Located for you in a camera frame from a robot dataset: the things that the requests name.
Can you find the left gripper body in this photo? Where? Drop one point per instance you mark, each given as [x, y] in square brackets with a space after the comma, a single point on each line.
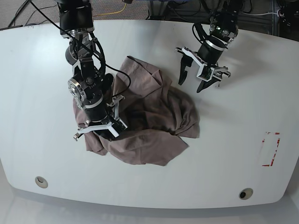
[208, 55]

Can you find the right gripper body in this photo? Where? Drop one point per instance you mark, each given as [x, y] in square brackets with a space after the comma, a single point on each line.
[99, 117]

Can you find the mauve t-shirt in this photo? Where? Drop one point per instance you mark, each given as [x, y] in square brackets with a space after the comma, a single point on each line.
[158, 117]

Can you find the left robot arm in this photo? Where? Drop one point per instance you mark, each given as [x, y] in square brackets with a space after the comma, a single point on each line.
[223, 30]

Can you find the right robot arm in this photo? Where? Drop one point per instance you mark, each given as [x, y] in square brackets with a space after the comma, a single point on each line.
[90, 81]

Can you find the left table grommet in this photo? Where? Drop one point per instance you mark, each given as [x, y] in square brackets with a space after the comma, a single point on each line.
[41, 182]

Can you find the table grommet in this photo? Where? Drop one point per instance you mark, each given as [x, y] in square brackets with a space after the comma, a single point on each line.
[245, 194]
[41, 182]

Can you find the red tape rectangle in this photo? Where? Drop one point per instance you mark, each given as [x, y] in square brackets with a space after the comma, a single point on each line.
[269, 148]

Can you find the right table grommet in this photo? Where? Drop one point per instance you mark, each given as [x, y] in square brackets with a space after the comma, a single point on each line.
[245, 194]

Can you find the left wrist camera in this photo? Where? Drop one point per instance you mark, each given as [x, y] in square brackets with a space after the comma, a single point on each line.
[205, 73]

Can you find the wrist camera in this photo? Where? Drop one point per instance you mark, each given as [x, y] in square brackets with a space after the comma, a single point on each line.
[117, 127]
[205, 73]

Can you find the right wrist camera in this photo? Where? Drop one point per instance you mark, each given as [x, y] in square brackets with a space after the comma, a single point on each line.
[117, 127]

